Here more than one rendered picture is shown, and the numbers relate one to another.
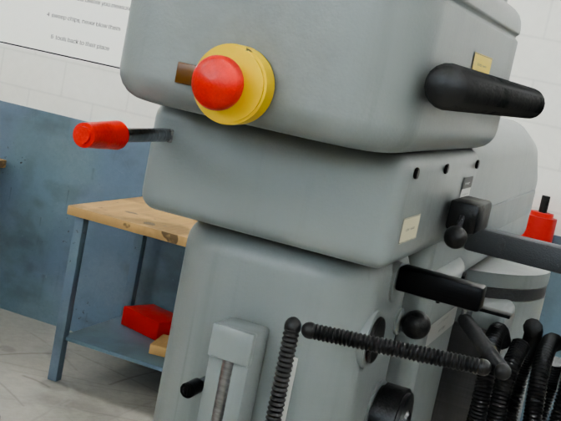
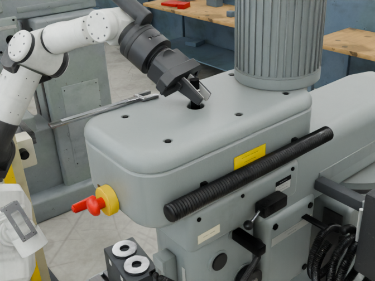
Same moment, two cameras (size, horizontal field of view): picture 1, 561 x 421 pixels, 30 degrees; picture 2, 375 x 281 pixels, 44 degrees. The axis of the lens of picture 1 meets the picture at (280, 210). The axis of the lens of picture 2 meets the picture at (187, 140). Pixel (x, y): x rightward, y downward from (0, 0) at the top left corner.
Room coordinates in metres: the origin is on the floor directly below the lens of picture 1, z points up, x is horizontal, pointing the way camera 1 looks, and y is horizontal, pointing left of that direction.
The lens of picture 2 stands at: (0.25, -0.49, 2.28)
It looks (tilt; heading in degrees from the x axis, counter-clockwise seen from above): 28 degrees down; 33
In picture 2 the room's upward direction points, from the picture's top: 3 degrees counter-clockwise
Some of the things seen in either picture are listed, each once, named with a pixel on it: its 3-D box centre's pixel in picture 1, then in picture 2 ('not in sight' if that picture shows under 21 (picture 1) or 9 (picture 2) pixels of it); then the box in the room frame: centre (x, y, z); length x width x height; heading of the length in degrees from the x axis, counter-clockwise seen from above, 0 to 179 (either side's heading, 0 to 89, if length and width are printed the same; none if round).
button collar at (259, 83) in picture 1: (233, 84); (107, 200); (0.79, 0.05, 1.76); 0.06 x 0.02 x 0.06; 70
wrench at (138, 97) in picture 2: not in sight; (105, 108); (0.90, 0.13, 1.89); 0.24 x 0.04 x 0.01; 159
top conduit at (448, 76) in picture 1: (492, 95); (256, 167); (0.99, -0.17, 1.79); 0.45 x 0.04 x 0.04; 160
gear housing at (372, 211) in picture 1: (327, 175); (212, 183); (1.04, -0.04, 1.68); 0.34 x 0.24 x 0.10; 160
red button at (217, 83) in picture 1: (220, 83); (96, 204); (0.77, 0.06, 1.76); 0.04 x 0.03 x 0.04; 70
